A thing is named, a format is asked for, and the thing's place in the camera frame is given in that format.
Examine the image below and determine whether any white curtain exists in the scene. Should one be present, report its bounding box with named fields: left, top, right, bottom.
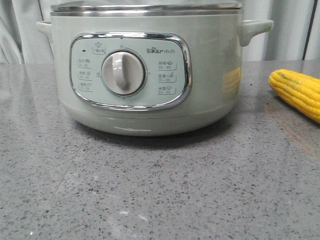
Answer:
left=0, top=0, right=320, bottom=64

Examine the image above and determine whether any glass pot lid steel rim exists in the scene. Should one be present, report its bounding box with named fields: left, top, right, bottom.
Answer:
left=51, top=0, right=243, bottom=12

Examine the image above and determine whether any black cable behind curtain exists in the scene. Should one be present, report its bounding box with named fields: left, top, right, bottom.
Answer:
left=301, top=0, right=318, bottom=61

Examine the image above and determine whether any yellow corn cob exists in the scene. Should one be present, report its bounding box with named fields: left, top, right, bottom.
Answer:
left=268, top=69, right=320, bottom=123

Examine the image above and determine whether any pale green electric pot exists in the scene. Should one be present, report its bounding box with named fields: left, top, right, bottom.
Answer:
left=36, top=6, right=273, bottom=136

